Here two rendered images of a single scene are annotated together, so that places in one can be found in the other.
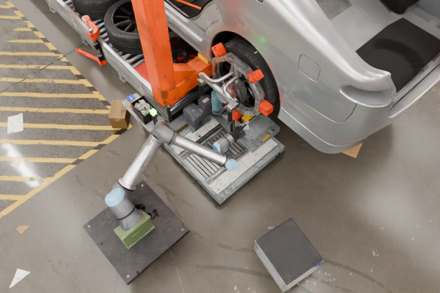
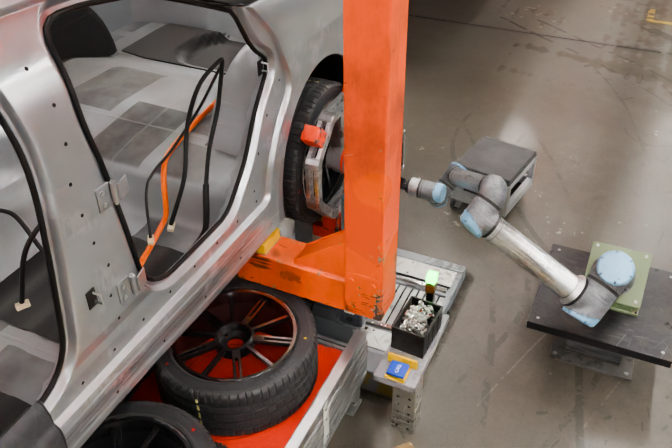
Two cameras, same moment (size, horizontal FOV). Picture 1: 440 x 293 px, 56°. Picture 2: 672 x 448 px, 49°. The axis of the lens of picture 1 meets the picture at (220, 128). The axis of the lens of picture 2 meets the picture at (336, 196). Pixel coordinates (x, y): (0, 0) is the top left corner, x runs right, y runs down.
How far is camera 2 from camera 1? 4.19 m
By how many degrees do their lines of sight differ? 73
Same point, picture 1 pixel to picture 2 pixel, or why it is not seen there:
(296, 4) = not seen: outside the picture
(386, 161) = not seen: hidden behind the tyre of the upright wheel
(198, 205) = (485, 300)
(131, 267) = (657, 278)
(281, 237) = (488, 164)
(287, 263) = (514, 154)
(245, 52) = (323, 88)
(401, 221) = not seen: hidden behind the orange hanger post
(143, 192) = (547, 311)
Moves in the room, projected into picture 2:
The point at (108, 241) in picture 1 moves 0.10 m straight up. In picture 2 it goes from (655, 318) to (661, 301)
